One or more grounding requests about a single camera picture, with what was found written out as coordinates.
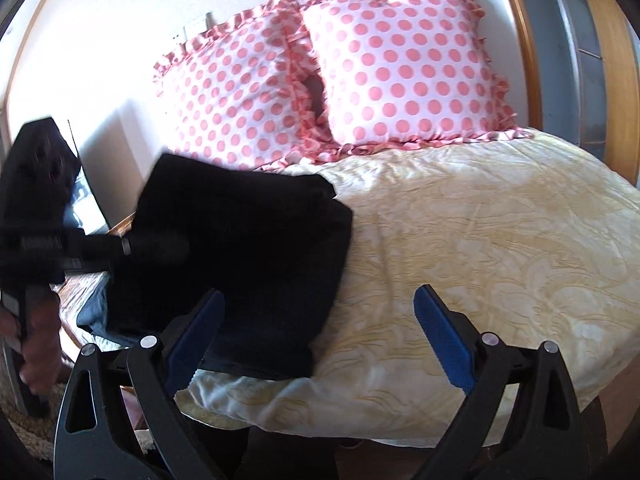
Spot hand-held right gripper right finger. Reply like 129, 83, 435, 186
412, 284, 585, 480

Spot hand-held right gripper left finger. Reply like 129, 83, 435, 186
54, 288, 236, 480

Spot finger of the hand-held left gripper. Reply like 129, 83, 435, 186
82, 230, 192, 269

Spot black pants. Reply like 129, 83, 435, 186
107, 154, 355, 382

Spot person's left hand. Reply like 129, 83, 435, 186
0, 294, 64, 397

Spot framed picture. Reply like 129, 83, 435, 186
66, 119, 109, 236

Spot blue denim cloth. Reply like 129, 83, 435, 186
77, 284, 147, 350

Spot yellow patterned bedspread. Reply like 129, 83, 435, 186
175, 127, 637, 449

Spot pink polka dot ruffled pillow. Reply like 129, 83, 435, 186
299, 0, 534, 154
152, 0, 334, 172

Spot wooden framed door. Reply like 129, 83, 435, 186
492, 0, 640, 187

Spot white wall outlet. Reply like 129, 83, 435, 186
174, 11, 217, 42

